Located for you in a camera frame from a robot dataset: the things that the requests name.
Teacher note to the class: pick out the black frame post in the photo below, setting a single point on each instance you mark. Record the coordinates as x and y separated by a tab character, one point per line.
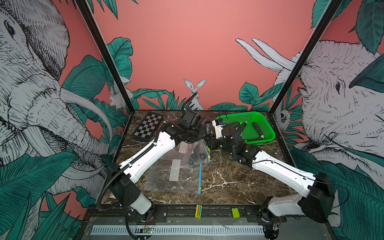
98	38
325	19

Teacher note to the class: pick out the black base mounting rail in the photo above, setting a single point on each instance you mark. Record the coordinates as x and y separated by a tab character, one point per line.
165	212

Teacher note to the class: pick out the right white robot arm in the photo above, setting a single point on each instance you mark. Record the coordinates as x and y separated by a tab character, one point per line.
314	192

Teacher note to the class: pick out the green plastic basket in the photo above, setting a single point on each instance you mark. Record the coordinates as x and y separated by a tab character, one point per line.
250	136

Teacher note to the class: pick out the eggplant in basket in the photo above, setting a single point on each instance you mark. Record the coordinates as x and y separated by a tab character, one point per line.
258	130

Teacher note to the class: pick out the green small block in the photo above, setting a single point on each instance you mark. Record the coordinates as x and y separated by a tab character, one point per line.
235	213

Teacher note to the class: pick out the striped colour block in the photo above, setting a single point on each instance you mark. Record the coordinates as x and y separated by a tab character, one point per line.
198	213

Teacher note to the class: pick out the right black frame post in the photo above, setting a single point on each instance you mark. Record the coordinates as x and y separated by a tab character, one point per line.
325	19

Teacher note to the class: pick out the black white checkerboard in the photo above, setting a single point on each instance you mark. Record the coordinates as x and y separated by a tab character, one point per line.
147	127

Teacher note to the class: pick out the left black frame post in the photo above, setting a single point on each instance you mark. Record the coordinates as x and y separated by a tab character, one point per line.
98	38

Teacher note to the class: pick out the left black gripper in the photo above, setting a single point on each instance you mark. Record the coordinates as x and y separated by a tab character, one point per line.
202	133

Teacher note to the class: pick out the clear zip bag blue zipper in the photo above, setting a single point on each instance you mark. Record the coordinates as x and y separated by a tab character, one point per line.
186	149

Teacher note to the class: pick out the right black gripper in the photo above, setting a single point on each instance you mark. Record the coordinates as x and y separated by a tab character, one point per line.
216	141

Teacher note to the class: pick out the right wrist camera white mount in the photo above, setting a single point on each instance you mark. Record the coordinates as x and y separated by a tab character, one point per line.
218	125

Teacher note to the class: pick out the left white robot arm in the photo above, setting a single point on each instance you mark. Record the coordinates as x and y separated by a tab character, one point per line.
122	178

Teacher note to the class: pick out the white perforated rail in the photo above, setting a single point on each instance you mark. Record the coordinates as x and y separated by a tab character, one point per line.
174	230

